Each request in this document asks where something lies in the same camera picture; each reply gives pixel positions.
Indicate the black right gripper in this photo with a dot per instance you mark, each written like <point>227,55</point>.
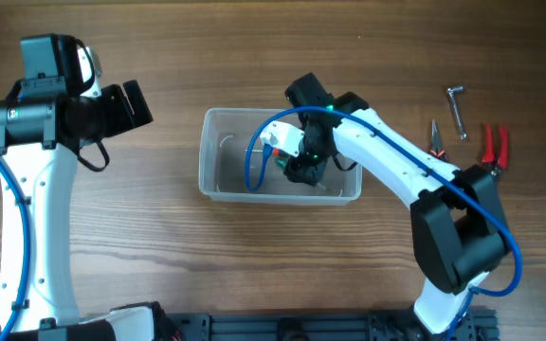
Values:
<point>298,169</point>

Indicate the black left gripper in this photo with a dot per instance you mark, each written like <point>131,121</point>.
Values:
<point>124,118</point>

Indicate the green handled screwdriver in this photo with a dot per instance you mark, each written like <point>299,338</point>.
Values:
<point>280,163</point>

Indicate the clear plastic container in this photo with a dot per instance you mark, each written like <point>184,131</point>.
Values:
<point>225,137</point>

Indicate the orange black needle-nose pliers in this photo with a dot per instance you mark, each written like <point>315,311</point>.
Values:
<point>436,147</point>

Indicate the silver L-shaped socket wrench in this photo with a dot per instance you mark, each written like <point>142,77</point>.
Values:
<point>452,93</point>

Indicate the red handled cutters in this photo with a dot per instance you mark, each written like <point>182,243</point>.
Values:
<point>495,154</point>

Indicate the black red-collar screwdriver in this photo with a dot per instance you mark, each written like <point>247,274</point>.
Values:
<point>260,152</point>

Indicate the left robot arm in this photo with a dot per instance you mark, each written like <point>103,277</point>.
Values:
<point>46,119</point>

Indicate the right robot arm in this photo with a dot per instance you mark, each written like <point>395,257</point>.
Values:
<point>460,237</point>

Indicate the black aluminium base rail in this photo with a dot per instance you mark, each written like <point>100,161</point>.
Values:
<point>477,325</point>

